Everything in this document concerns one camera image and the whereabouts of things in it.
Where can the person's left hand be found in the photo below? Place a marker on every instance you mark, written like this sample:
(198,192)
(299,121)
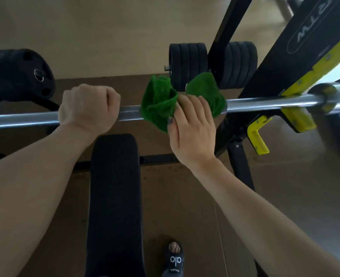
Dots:
(89,108)

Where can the person's right hand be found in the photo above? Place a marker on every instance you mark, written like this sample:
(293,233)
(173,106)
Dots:
(193,132)

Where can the green cleaning cloth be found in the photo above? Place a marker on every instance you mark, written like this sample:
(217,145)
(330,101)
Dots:
(158,103)

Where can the silver barbell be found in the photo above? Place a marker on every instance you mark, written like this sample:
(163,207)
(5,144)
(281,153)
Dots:
(274,102)

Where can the person's right forearm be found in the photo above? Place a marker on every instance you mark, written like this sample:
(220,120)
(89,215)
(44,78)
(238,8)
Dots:
(262,227)

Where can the person's left forearm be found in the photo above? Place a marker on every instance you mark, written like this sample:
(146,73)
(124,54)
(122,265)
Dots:
(25,199)

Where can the person's right jeans leg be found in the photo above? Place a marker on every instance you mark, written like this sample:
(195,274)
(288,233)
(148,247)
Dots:
(173,273)

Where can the stack of black weight plates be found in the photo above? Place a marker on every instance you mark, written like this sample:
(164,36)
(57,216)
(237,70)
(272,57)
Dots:
(187,66)
(17,74)
(240,64)

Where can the yellow bar hook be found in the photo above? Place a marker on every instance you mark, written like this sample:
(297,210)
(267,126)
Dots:
(299,119)
(259,141)

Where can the brown floor mat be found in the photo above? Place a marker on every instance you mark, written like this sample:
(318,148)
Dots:
(187,216)

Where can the black bench pad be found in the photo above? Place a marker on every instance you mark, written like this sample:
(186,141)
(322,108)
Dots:
(115,204)

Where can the black slide slipper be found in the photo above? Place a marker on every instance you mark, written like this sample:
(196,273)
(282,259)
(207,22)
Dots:
(175,258)

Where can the yellow upright guard strip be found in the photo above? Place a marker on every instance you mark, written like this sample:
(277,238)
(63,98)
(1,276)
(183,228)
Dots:
(320,69)

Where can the black bench press rack frame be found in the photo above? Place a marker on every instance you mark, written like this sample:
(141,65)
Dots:
(279,63)

